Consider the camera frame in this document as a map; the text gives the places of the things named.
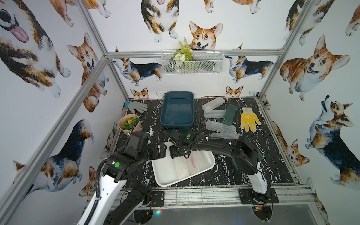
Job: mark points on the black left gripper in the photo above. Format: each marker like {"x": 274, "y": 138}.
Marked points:
{"x": 161, "y": 146}

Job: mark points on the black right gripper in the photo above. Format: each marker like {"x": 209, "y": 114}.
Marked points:
{"x": 172, "y": 153}

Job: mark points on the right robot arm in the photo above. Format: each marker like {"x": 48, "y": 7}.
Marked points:
{"x": 244, "y": 155}

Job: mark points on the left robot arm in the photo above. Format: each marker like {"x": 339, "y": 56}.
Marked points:
{"x": 112, "y": 175}

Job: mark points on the white plastic storage box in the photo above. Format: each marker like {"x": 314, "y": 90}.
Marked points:
{"x": 164, "y": 170}

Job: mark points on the teal plastic storage box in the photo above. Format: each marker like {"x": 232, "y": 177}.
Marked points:
{"x": 178, "y": 110}

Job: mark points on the clear pencil case far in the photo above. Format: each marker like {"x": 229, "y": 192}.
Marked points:
{"x": 213, "y": 104}

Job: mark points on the beige pot with green plant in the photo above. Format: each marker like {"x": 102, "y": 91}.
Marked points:
{"x": 128, "y": 122}

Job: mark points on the grey work glove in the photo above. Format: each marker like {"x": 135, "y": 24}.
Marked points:
{"x": 134, "y": 106}

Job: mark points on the dark green case upright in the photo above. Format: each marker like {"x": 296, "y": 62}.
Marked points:
{"x": 229, "y": 115}

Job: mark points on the yellow work glove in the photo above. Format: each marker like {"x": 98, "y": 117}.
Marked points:
{"x": 249, "y": 120}

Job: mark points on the artificial fern plant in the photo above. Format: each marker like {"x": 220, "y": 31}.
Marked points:
{"x": 183, "y": 58}

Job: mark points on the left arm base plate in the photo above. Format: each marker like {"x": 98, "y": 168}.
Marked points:
{"x": 157, "y": 199}

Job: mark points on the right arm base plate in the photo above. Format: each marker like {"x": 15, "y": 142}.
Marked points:
{"x": 249, "y": 196}

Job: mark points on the white wire wall basket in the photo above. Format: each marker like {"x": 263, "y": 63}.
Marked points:
{"x": 206, "y": 62}

